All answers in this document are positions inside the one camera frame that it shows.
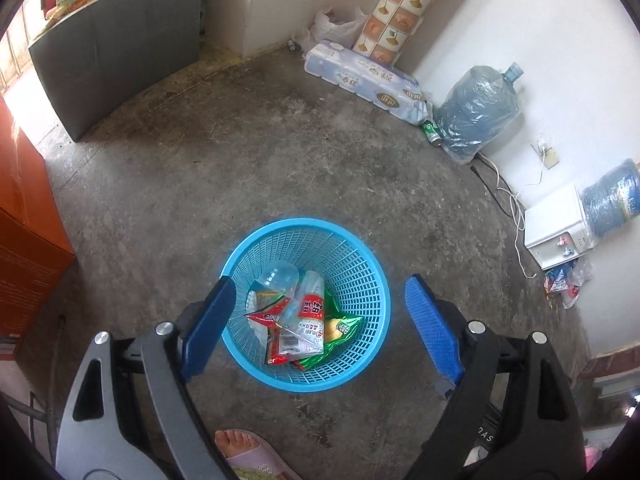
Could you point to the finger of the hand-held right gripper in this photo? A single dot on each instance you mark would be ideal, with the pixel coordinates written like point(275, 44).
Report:
point(487, 435)

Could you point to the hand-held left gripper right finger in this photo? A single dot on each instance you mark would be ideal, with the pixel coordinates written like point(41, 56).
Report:
point(432, 332)

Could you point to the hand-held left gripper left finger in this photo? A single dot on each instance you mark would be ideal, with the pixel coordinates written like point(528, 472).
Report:
point(207, 330)

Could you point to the red snack packet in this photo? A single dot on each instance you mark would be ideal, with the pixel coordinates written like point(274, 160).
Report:
point(267, 317)

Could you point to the clear plastic cup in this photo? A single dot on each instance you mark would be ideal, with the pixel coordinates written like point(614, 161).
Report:
point(275, 280)

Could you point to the green chip bag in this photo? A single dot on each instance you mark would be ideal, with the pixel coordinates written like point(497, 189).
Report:
point(345, 330)

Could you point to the blue plastic basket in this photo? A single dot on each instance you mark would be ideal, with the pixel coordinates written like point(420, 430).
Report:
point(350, 270)

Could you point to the clear red label packet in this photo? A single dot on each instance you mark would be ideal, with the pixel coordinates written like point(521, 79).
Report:
point(312, 310)

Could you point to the pink printed blanket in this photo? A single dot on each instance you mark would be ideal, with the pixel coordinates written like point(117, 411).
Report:
point(592, 460)

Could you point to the person's foot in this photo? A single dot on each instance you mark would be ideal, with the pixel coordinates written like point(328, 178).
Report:
point(237, 442)

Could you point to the clear bag of packets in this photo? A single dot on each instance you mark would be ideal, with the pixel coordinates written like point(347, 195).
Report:
point(567, 282)

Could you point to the pink slipper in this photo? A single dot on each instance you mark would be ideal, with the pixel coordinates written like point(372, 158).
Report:
point(270, 465)

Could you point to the white water dispenser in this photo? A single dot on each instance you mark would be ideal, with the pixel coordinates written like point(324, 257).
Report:
point(550, 225)

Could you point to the green can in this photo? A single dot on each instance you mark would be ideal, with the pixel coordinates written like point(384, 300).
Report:
point(432, 132)

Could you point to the orange cardboard box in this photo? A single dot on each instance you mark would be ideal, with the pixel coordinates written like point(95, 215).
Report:
point(25, 210)

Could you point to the blue water jug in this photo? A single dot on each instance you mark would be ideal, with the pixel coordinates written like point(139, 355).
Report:
point(612, 200)

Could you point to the wrapped water jug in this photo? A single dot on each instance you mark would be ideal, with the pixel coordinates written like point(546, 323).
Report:
point(475, 110)

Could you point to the toilet paper pack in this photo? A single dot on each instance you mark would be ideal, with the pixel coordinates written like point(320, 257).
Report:
point(365, 77)

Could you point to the grey cabinet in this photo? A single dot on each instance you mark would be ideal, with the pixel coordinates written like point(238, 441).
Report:
point(125, 50)

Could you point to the patterned wallpaper roll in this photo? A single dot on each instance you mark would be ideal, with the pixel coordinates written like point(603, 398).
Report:
point(400, 15)

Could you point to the white plastic bag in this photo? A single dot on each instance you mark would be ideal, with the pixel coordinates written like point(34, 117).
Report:
point(340, 22)

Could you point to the wall socket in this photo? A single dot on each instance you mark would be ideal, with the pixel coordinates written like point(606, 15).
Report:
point(549, 157)

